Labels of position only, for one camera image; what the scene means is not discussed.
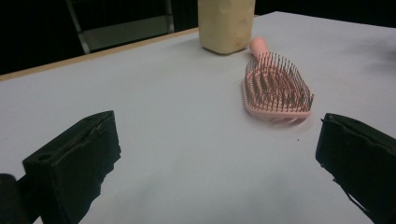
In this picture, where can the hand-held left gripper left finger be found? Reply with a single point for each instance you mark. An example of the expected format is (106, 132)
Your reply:
(71, 161)

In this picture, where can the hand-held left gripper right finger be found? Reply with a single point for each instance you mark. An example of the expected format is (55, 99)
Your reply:
(361, 155)

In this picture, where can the pink hairbrush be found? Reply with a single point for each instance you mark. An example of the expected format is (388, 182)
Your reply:
(274, 90)

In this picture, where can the cream cup holder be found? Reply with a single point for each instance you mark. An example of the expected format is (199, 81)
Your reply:
(225, 28)

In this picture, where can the white metal stand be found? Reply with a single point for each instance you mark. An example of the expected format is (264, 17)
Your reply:
(124, 31)

